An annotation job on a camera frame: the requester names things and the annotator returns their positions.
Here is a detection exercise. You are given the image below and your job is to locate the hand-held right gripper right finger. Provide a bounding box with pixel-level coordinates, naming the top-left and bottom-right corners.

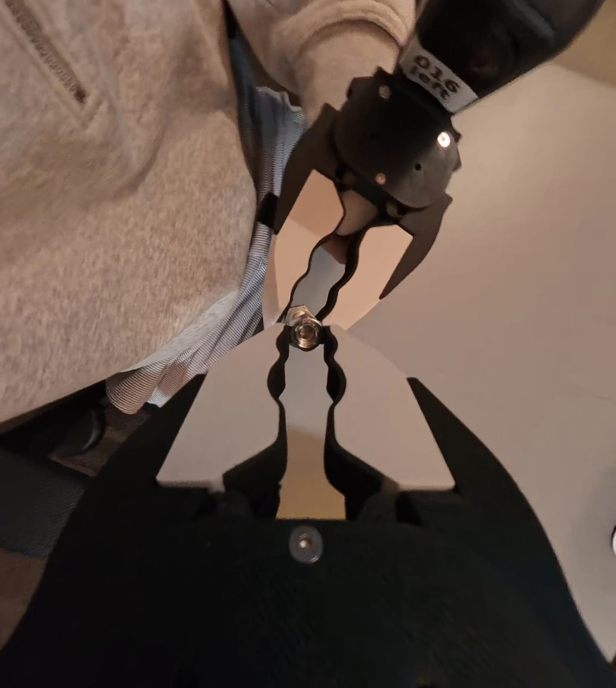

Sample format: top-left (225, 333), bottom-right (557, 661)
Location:
top-left (323, 325), bottom-right (456, 492)

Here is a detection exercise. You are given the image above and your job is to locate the striped blue shirt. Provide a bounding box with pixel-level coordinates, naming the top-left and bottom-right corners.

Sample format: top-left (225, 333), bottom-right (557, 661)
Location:
top-left (106, 54), bottom-right (309, 415)

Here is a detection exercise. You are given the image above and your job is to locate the person's left hand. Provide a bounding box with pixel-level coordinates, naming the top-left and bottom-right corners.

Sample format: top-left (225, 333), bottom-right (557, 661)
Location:
top-left (321, 235), bottom-right (351, 265)

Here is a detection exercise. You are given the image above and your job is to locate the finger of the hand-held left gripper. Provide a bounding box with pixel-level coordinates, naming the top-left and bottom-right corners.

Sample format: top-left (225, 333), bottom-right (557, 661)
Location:
top-left (316, 225), bottom-right (416, 330)
top-left (262, 171), bottom-right (345, 326)

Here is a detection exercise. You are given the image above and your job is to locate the silver steel bolt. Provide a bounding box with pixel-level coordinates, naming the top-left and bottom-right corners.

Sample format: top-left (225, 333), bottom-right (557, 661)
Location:
top-left (288, 317), bottom-right (323, 351)

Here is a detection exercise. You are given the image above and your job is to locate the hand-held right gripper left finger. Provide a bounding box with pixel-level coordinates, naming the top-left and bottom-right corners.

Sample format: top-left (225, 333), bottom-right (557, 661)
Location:
top-left (157, 325), bottom-right (290, 492)

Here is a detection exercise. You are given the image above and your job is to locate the steel hex bolt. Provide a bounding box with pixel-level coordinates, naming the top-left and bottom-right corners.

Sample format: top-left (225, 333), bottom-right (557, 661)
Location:
top-left (281, 304), bottom-right (317, 345)

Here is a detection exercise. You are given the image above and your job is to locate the person's left forearm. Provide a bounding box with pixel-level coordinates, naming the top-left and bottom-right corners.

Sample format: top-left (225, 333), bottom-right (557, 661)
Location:
top-left (227, 0), bottom-right (417, 127)

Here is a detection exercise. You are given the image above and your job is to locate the grey desk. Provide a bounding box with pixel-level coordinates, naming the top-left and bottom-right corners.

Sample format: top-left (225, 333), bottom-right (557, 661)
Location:
top-left (265, 54), bottom-right (616, 673)

